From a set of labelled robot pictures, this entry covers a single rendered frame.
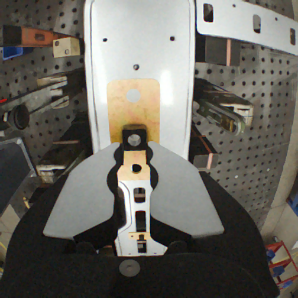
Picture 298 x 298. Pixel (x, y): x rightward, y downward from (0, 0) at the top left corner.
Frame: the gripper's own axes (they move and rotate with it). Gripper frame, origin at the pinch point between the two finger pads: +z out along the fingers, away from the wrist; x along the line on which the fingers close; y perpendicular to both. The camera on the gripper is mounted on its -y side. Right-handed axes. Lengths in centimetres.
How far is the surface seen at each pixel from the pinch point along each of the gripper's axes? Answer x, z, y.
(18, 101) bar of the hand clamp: -14.9, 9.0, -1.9
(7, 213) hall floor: -178, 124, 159
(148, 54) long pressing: 2.2, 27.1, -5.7
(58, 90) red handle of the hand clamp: -13.7, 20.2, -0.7
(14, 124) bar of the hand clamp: -13.1, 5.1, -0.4
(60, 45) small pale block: -12.9, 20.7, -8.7
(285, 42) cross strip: 35.5, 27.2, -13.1
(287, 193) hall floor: 187, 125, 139
